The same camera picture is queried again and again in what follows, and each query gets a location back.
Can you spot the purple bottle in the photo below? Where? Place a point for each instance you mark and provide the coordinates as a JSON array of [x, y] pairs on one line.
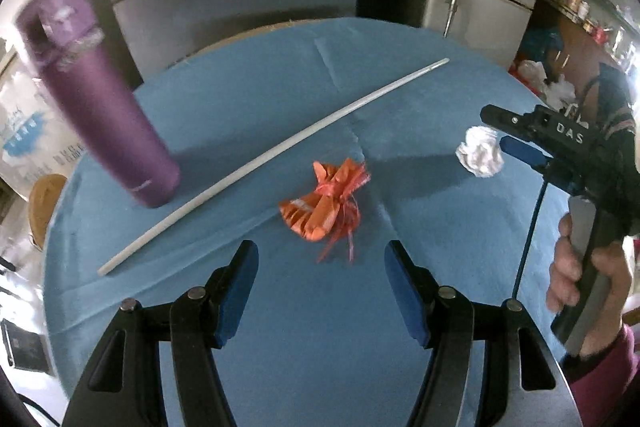
[[110, 117]]

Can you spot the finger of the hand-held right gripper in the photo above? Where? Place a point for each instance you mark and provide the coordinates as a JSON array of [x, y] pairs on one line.
[[510, 118], [522, 152]]

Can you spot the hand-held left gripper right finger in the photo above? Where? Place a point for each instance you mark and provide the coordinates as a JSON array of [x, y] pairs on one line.
[[410, 294]]

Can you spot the person's right forearm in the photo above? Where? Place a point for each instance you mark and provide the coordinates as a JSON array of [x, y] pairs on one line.
[[615, 367]]

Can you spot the white and blue cardboard box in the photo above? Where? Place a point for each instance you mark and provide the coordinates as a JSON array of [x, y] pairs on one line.
[[25, 132]]

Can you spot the person's right hand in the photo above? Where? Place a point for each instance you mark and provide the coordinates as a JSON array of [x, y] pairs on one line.
[[612, 272]]

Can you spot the blue tablecloth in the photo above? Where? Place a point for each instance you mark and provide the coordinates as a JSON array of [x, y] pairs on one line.
[[425, 107]]

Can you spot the long white stick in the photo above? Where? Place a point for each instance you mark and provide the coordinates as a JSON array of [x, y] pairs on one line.
[[275, 147]]

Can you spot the black box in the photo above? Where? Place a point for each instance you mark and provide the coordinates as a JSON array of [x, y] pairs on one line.
[[22, 347]]

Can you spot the person's dark patterned clothing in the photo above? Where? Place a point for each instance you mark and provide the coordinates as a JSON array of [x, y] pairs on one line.
[[620, 107]]

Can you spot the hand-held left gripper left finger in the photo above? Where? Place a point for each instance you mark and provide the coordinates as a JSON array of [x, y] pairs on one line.
[[237, 294]]

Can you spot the red plastic bag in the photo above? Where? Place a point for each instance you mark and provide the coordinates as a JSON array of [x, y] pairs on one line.
[[320, 207]]

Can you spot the wooden stool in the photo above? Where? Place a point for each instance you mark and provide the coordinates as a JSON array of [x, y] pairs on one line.
[[45, 202]]

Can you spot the white plastic bag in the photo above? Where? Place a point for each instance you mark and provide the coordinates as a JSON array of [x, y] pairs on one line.
[[535, 74]]

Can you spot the white tissue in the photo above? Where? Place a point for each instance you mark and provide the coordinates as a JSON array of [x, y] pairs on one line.
[[480, 154]]

